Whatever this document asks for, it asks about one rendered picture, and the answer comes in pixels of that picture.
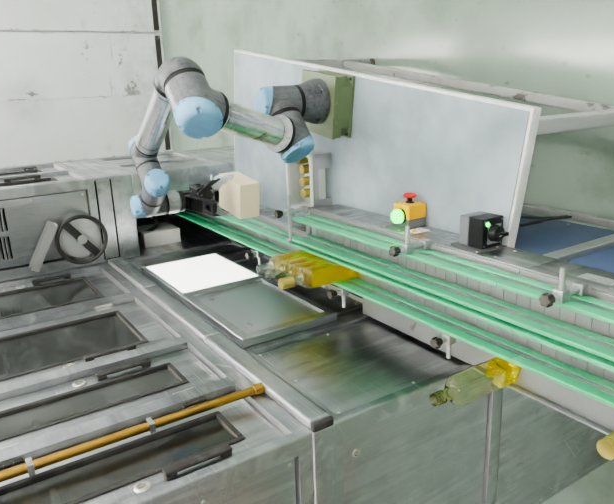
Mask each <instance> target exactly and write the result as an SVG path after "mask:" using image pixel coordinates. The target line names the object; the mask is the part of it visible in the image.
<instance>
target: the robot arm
mask: <svg viewBox="0 0 614 504"><path fill-rule="evenodd" d="M153 86H154V89H155V90H154V92H153V95H152V98H151V101H150V103H149V106H148V109H147V112H146V114H145V117H144V120H143V123H142V126H141V128H140V131H139V134H138V136H135V137H133V138H132V140H130V141H129V143H128V147H129V152H130V155H131V157H132V159H133V162H134V165H135V168H136V171H137V174H138V176H139V179H140V182H141V185H142V191H141V194H140V195H139V194H137V195H135V196H132V197H131V199H130V208H131V212H132V214H133V216H134V217H135V218H147V217H152V216H159V215H165V214H169V215H172V213H178V212H182V211H185V208H186V209H188V210H193V211H197V212H201V213H205V214H208V215H210V216H219V217H220V216H231V215H232V214H231V213H230V212H228V211H226V210H225V209H221V208H220V207H219V206H217V202H216V201H215V200H213V196H214V195H215V194H214V193H212V191H210V190H212V189H215V190H218V189H220V188H221V186H222V185H223V184H226V183H227V181H229V180H231V179H232V178H233V177H234V175H233V174H228V175H225V176H219V175H217V176H215V177H214V178H213V180H211V181H208V182H207V183H205V184H204V183H201V184H193V185H189V190H184V191H181V190H178V191H176V190H172V191H168V190H169V187H170V177H169V175H168V174H167V173H166V172H165V171H163V170H162V169H161V166H160V163H159V161H158V158H157V154H158V152H159V149H160V147H161V145H162V142H163V140H164V138H165V135H166V133H167V130H168V128H169V126H170V123H171V121H172V119H173V116H174V120H175V122H176V124H177V125H178V127H179V129H180V130H181V132H182V133H183V134H185V135H186V136H188V137H191V138H195V139H202V137H205V138H208V137H210V136H213V135H214V134H216V133H217V132H219V131H223V132H226V133H229V134H233V135H236V136H240V137H243V138H246V139H250V140H253V141H256V142H260V143H263V144H265V145H266V147H267V148H268V149H269V150H271V151H273V152H276V153H279V154H280V156H281V159H282V160H283V162H285V163H294V162H297V161H299V160H301V159H303V158H305V157H306V156H307V155H309V154H310V153H311V152H312V150H313V149H314V146H315V143H314V140H313V138H312V137H313V136H312V135H311V134H310V132H309V130H308V128H307V125H306V123H305V122H308V123H311V124H321V123H323V122H325V121H326V119H327V118H328V115H329V112H330V106H331V99H330V93H329V90H328V87H327V85H326V83H325V82H324V81H323V80H322V79H320V78H312V79H309V80H307V81H305V82H302V83H300V84H298V85H283V86H267V87H262V88H260V89H259V90H258V91H257V93H256V96H255V100H254V110H253V109H250V108H247V107H245V106H242V105H239V104H236V103H234V102H231V101H229V100H228V98H227V96H226V95H225V94H224V93H222V92H220V91H217V90H214V89H212V88H211V87H210V86H209V84H208V82H207V79H206V77H205V75H204V72H203V70H202V69H201V67H200V66H199V65H198V64H197V63H196V62H195V61H193V60H191V59H189V58H186V57H180V56H179V57H173V58H170V59H168V60H166V61H165V62H164V63H163V64H162V65H161V66H160V67H159V69H158V71H157V73H156V75H155V78H154V81H153ZM195 185H199V186H195ZM200 186H204V187H200ZM198 187H199V188H198Z"/></svg>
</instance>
